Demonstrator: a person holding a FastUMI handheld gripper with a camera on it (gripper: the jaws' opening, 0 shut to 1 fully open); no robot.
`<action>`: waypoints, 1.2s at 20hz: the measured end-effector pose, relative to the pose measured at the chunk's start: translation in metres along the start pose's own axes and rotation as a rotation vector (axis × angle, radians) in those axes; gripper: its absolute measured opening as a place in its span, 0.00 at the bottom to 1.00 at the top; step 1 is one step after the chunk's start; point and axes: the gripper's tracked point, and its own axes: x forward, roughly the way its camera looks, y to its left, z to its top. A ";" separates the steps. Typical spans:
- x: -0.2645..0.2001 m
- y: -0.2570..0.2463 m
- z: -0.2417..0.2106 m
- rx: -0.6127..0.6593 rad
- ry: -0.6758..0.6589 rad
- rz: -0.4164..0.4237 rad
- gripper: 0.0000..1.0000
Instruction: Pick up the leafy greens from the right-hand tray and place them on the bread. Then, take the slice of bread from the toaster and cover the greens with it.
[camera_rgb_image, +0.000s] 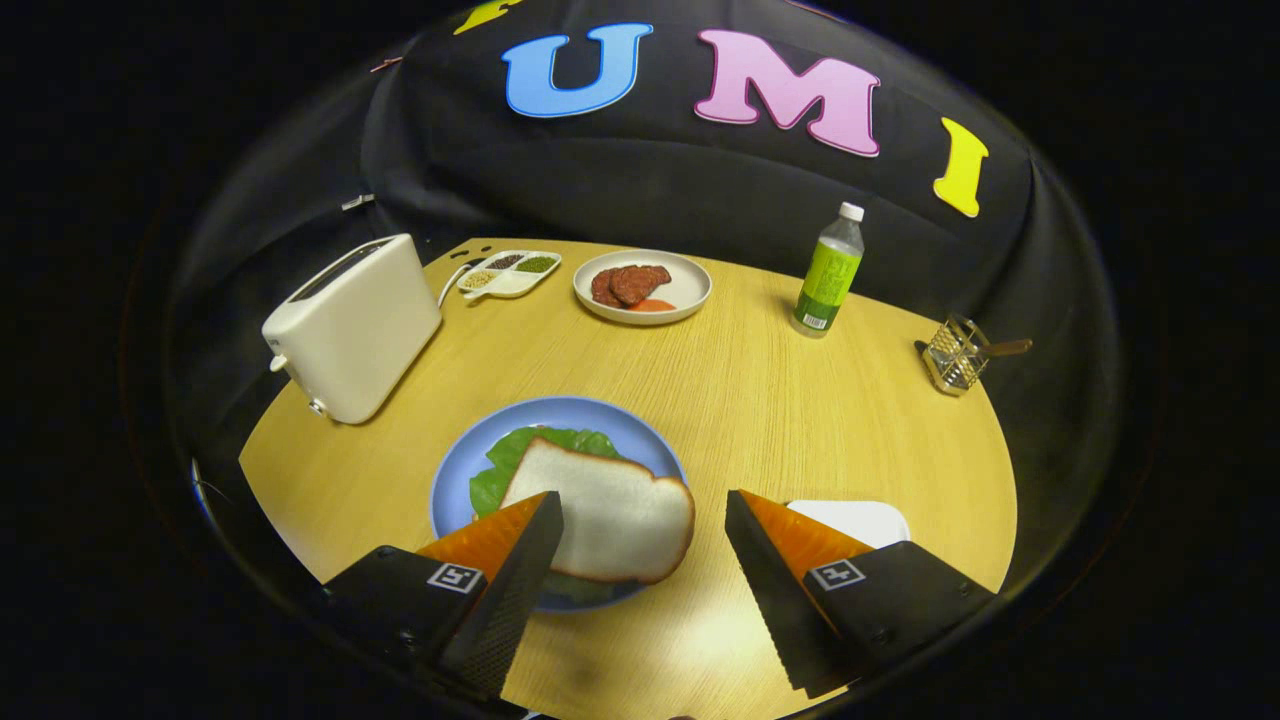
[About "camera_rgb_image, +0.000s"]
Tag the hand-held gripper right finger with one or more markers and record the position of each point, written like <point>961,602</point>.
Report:
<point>775,590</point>

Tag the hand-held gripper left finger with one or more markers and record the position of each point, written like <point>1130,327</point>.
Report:
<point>510,600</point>

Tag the toasted bread slice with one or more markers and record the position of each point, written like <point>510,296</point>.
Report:
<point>610,510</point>

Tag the green lettuce leaf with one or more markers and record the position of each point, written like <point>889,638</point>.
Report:
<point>505,465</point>

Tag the square white plate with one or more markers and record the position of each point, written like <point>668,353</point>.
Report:
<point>850,520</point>

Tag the blue plate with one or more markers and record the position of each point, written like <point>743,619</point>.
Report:
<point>560,412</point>

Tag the orange sauce slice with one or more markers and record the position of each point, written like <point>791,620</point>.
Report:
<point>653,305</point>

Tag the white toaster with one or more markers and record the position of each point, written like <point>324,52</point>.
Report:
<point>350,330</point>

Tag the round white plate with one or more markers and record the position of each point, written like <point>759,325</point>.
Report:
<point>690,285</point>

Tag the green label plastic bottle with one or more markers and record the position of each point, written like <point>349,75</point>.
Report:
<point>828,275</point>

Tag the white divided bean dish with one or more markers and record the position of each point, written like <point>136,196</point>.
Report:
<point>512,280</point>

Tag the brown steak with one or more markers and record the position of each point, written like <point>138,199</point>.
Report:
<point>630,284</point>

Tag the black backdrop cloth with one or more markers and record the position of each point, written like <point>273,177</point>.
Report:
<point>640,190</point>

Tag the silver cloth clip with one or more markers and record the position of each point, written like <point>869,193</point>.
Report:
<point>357,201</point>

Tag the red cloth clip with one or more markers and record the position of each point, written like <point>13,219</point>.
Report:
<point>385,64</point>

